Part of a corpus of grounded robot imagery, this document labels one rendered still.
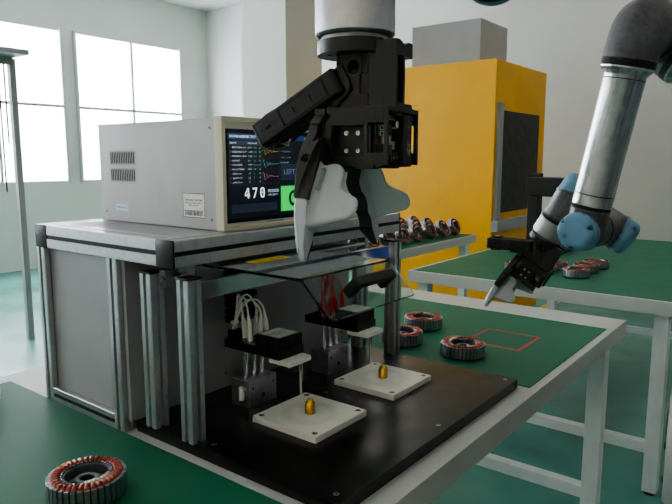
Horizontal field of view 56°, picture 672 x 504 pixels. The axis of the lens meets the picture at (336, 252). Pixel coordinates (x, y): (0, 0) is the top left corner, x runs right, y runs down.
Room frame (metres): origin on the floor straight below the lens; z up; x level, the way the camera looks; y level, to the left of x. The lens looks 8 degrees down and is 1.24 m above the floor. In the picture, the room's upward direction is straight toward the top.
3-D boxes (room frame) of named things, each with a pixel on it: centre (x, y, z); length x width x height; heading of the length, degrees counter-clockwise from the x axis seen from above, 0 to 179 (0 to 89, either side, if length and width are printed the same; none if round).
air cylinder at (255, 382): (1.19, 0.16, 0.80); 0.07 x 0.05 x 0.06; 142
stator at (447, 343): (1.55, -0.32, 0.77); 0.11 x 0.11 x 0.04
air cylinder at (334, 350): (1.38, 0.01, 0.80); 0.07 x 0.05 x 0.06; 142
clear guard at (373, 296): (1.10, 0.06, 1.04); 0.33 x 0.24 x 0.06; 52
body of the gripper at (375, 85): (0.61, -0.02, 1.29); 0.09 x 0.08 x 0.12; 60
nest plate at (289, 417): (1.10, 0.05, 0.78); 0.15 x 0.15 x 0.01; 52
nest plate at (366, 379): (1.30, -0.10, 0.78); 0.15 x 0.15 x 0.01; 52
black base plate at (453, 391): (1.21, -0.01, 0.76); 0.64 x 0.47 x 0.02; 142
